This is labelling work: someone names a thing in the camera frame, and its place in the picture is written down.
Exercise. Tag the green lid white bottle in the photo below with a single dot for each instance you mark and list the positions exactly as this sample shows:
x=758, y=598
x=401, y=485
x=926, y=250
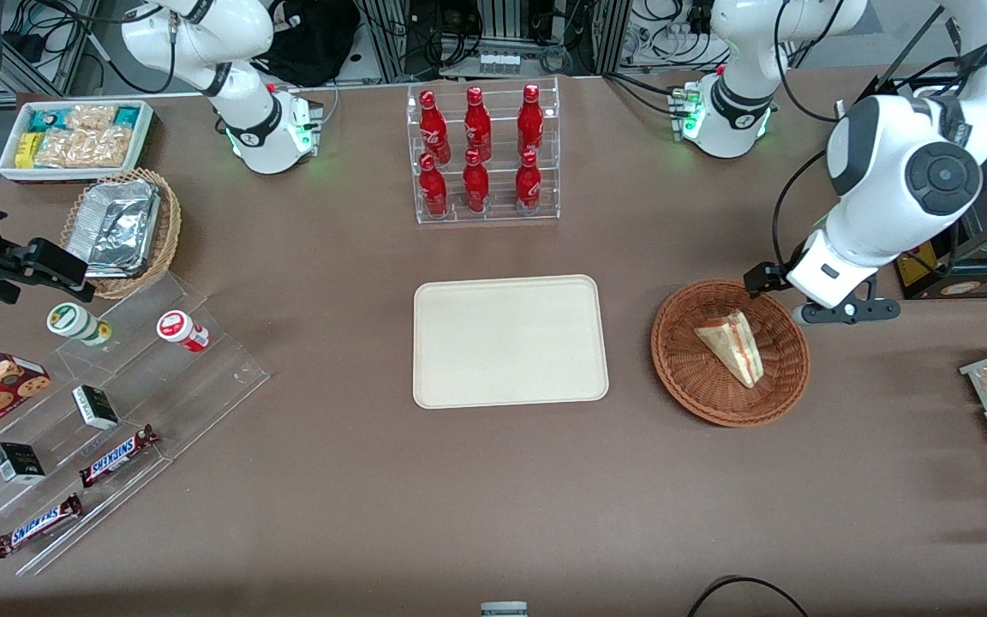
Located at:
x=74, y=322

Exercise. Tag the clear acrylic stepped display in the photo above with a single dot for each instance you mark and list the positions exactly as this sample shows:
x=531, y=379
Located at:
x=202, y=386

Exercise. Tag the yellow snack packet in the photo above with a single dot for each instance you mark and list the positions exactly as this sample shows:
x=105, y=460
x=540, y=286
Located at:
x=27, y=150

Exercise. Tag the black bag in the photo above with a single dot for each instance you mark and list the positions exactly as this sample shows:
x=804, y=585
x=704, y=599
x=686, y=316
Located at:
x=314, y=43

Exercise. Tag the light wicker basket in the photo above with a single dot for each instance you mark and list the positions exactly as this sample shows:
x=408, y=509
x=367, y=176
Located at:
x=170, y=227

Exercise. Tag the triangular sandwich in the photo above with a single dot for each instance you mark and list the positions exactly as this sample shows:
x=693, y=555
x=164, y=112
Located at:
x=738, y=347

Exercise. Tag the clear acrylic bottle rack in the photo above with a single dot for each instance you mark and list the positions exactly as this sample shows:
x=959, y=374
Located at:
x=553, y=128

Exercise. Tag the teal snack packet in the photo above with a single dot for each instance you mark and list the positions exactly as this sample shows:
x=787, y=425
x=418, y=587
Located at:
x=46, y=120
x=127, y=116

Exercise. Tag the aluminium foil tray stack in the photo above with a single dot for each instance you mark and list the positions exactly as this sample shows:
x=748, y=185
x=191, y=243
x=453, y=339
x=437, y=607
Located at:
x=112, y=227

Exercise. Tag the white plastic snack bin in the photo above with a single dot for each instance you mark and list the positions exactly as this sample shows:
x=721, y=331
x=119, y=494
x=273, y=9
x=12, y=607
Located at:
x=9, y=171

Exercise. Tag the brown wicker basket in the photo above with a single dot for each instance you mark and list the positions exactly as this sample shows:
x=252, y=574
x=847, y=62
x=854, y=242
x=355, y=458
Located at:
x=699, y=386

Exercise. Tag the clear rice cracker bag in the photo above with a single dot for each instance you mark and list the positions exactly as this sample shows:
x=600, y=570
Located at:
x=91, y=116
x=82, y=147

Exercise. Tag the red lid white bottle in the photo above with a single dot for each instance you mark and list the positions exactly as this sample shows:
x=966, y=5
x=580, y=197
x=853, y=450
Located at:
x=181, y=330

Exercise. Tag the red cola bottle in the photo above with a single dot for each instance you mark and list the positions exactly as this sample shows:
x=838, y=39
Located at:
x=530, y=124
x=477, y=127
x=475, y=187
x=433, y=190
x=433, y=128
x=528, y=187

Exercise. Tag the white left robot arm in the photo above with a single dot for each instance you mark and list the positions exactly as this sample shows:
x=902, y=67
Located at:
x=879, y=197

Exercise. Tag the small grey device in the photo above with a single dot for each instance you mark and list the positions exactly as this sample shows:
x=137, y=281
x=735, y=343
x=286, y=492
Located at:
x=504, y=609

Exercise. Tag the white power strip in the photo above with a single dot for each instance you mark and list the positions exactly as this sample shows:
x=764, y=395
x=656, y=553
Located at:
x=499, y=62

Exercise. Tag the small black box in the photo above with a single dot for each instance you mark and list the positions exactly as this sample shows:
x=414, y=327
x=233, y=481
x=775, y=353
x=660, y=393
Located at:
x=95, y=407
x=18, y=463

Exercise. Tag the Snickers chocolate bar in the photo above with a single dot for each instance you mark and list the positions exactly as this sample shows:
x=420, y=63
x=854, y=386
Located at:
x=116, y=456
x=35, y=525

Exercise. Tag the aluminium frame rack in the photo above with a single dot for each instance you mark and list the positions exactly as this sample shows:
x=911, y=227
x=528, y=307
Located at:
x=605, y=34

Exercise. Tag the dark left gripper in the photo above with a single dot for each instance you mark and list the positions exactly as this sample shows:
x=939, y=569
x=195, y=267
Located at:
x=766, y=278

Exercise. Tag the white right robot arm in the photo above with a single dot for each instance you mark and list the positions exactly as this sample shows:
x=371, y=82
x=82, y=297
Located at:
x=245, y=137

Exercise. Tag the beige plastic tray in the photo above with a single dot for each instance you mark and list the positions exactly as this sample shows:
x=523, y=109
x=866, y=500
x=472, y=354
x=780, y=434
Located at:
x=511, y=343

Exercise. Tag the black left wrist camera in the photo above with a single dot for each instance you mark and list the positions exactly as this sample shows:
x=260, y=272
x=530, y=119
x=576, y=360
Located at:
x=768, y=278

